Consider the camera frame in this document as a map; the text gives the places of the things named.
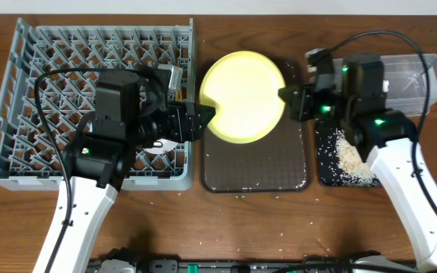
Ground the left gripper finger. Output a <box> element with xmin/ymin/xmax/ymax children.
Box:
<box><xmin>193</xmin><ymin>104</ymin><xmax>215</xmax><ymax>116</ymax></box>
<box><xmin>196</xmin><ymin>111</ymin><xmax>215</xmax><ymax>139</ymax></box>

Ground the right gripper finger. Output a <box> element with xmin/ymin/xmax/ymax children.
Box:
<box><xmin>278</xmin><ymin>85</ymin><xmax>298</xmax><ymax>98</ymax></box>
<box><xmin>278</xmin><ymin>94</ymin><xmax>296</xmax><ymax>114</ymax></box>

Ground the pink white bowl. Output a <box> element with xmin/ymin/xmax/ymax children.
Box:
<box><xmin>143</xmin><ymin>139</ymin><xmax>178</xmax><ymax>155</ymax></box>

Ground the yellow plate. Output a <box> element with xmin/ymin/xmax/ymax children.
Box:
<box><xmin>199</xmin><ymin>51</ymin><xmax>285</xmax><ymax>144</ymax></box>

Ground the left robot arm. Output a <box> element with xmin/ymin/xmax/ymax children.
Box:
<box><xmin>33</xmin><ymin>67</ymin><xmax>215</xmax><ymax>272</ymax></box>

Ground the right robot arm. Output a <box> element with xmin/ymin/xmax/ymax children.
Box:
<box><xmin>278</xmin><ymin>49</ymin><xmax>437</xmax><ymax>272</ymax></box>

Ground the black waste tray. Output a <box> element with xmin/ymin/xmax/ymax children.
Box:
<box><xmin>315</xmin><ymin>121</ymin><xmax>382</xmax><ymax>188</ymax></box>

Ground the grey dishwasher rack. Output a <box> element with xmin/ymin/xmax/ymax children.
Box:
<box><xmin>0</xmin><ymin>20</ymin><xmax>196</xmax><ymax>191</ymax></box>

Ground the dark brown serving tray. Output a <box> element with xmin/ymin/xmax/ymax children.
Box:
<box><xmin>200</xmin><ymin>58</ymin><xmax>310</xmax><ymax>193</ymax></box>

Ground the clear plastic bin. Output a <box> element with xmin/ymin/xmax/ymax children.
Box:
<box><xmin>308</xmin><ymin>52</ymin><xmax>437</xmax><ymax>118</ymax></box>

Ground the black rail bar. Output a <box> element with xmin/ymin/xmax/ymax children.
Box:
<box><xmin>85</xmin><ymin>247</ymin><xmax>417</xmax><ymax>273</ymax></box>

